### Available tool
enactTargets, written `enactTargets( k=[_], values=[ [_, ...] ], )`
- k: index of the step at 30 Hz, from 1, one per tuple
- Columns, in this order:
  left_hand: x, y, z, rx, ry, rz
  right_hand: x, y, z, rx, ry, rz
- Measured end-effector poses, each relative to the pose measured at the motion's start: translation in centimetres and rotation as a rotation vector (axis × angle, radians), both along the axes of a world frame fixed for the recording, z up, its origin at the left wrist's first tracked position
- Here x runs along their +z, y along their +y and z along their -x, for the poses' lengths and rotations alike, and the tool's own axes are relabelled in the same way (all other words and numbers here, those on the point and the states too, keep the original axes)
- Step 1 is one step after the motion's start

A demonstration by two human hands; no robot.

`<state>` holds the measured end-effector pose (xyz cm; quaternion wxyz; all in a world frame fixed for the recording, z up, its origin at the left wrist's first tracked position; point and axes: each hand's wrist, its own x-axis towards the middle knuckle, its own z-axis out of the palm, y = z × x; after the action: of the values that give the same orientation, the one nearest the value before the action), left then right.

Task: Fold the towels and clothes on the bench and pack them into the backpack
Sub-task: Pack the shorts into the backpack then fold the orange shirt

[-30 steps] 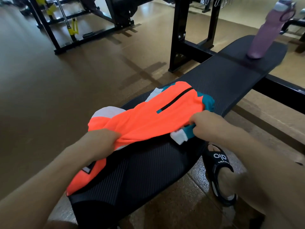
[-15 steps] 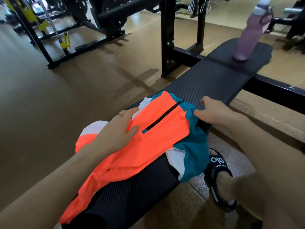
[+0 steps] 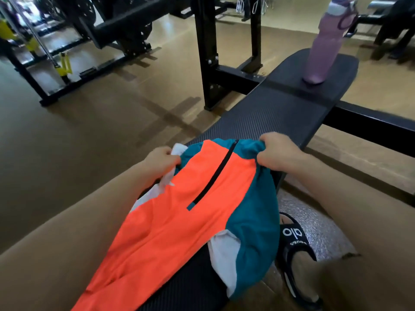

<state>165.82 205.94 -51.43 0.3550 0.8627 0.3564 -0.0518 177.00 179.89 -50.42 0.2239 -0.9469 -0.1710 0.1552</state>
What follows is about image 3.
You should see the person's left hand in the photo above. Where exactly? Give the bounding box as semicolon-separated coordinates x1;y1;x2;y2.
142;145;182;182

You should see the person's right hand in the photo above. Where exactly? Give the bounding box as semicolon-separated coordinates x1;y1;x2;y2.
256;132;307;174

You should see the orange teal white jersey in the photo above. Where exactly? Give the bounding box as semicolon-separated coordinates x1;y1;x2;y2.
72;138;281;311

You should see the pink water bottle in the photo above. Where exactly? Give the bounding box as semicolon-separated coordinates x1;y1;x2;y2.
302;0;359;85

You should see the person's left forearm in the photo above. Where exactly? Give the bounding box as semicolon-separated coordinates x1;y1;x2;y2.
0;160;163;311

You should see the person's right forearm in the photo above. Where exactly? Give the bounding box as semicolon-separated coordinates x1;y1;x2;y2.
291;153;415;301

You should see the black ribbed bench pad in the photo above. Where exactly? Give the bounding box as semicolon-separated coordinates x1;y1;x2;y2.
136;48;360;311

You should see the black right slipper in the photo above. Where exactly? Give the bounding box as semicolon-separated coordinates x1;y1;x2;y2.
277;212;325;311

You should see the yellow safety catch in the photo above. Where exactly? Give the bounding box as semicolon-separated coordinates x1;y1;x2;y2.
55;52;73;77

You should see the black power rack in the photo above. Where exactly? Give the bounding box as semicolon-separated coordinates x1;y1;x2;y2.
0;0;195;107

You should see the rack of black weight plates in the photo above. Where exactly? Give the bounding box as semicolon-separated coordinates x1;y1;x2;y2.
343;0;415;60

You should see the yellow black gym machine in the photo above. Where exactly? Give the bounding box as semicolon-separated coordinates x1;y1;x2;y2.
0;19;39;53

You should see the black steel bench frame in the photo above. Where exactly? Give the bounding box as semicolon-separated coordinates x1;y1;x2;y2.
191;0;415;159

